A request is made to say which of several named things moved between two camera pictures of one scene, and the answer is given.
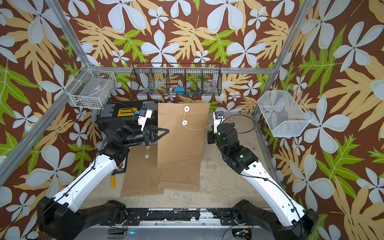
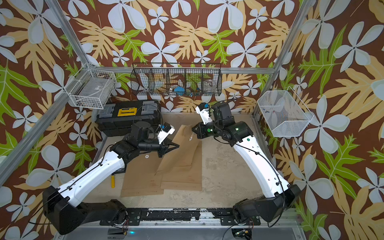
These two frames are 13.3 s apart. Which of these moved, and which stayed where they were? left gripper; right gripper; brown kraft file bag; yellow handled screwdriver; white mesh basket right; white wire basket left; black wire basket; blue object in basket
Moved: left gripper; right gripper
Stayed: blue object in basket; brown kraft file bag; white mesh basket right; yellow handled screwdriver; black wire basket; white wire basket left
